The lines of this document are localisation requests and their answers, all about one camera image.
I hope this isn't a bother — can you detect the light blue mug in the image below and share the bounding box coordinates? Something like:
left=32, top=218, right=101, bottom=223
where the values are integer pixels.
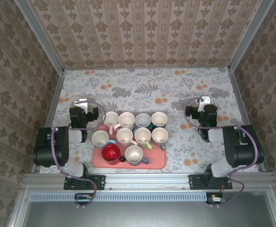
left=91, top=130, right=116, bottom=148

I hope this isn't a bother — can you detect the pale pink mug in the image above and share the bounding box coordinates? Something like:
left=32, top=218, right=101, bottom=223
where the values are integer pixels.
left=114, top=112, right=136, bottom=132

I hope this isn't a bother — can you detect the red mug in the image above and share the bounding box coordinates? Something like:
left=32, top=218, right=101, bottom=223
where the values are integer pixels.
left=101, top=143, right=127, bottom=166

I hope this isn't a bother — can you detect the teal mug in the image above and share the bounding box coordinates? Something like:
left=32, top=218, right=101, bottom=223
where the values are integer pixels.
left=134, top=113, right=152, bottom=132

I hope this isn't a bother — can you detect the dark green mug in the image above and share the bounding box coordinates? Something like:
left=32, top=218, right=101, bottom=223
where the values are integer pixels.
left=151, top=111, right=169, bottom=130

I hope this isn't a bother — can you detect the grey mug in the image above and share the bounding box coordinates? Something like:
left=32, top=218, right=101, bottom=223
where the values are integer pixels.
left=151, top=127, right=169, bottom=152

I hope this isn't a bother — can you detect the yellow-green mug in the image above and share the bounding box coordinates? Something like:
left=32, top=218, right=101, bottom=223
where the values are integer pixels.
left=134, top=127, right=153, bottom=151

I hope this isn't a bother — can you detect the purple-grey mug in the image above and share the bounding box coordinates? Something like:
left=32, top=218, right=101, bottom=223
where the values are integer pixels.
left=124, top=145, right=150, bottom=166

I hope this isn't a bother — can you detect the floral tablecloth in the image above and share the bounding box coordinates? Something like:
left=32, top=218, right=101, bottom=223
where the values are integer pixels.
left=40, top=67, right=263, bottom=175

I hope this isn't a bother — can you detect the salmon red mat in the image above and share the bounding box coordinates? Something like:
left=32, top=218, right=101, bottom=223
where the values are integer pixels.
left=92, top=120, right=167, bottom=170

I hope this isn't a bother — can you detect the small circuit board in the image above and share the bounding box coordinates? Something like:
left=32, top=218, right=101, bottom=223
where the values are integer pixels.
left=206, top=192, right=225, bottom=204
left=74, top=192, right=94, bottom=205

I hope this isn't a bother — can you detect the grey metal sheet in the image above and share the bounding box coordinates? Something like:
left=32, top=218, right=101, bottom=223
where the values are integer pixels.
left=22, top=201, right=276, bottom=227

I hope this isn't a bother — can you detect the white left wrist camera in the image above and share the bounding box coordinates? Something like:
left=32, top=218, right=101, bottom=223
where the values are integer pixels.
left=74, top=99, right=89, bottom=113

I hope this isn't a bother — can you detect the aluminium table side rail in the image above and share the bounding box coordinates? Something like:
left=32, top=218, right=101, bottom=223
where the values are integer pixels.
left=227, top=70, right=266, bottom=173
left=30, top=70, right=65, bottom=175

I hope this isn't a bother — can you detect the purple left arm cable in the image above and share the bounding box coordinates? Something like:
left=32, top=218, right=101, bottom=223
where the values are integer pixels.
left=51, top=102, right=107, bottom=209

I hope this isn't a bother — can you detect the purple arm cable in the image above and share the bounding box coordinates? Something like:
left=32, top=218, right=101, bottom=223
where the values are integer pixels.
left=51, top=102, right=107, bottom=209
left=184, top=96, right=258, bottom=208

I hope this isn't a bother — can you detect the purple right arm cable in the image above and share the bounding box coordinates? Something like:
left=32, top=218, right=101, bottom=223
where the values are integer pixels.
left=184, top=96, right=258, bottom=208

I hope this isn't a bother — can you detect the thin aluminium table rail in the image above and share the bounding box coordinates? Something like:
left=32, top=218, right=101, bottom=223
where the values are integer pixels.
left=63, top=65, right=230, bottom=70

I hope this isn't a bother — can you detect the aluminium frame post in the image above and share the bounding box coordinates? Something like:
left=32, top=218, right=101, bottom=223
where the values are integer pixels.
left=227, top=0, right=275, bottom=73
left=14, top=0, right=65, bottom=75

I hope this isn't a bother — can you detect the long aluminium base rail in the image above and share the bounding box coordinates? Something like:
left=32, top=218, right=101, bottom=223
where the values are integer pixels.
left=21, top=173, right=276, bottom=191

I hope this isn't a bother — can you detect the grey slotted cable duct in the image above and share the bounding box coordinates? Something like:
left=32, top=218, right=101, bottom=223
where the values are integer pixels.
left=30, top=191, right=207, bottom=202

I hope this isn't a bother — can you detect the aluminium frame rail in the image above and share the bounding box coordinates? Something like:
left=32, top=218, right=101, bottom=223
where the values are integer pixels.
left=265, top=189, right=276, bottom=227
left=7, top=186, right=32, bottom=227

